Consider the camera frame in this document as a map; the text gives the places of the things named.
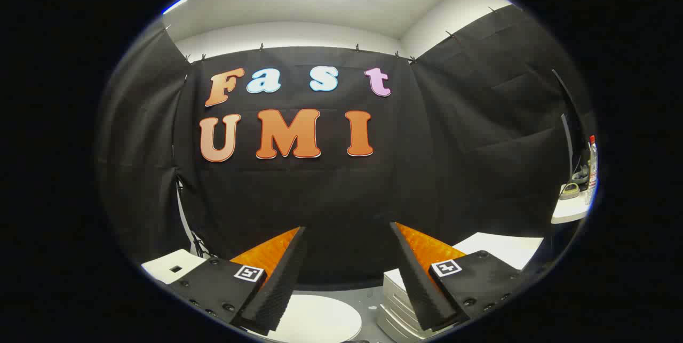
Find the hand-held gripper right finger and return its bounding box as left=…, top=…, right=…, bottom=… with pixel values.
left=390, top=221, right=527, bottom=332

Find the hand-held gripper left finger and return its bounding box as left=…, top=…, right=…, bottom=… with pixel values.
left=167, top=226, right=308, bottom=334

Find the black backdrop cloth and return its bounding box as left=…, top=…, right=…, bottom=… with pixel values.
left=96, top=4, right=594, bottom=291

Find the white drawer cabinet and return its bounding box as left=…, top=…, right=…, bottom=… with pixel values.
left=376, top=232, right=545, bottom=341

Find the metal backdrop stand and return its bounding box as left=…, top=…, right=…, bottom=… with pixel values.
left=173, top=175, right=209, bottom=258

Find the clear bottle with red cap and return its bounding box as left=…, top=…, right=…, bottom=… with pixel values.
left=586, top=135, right=599, bottom=206

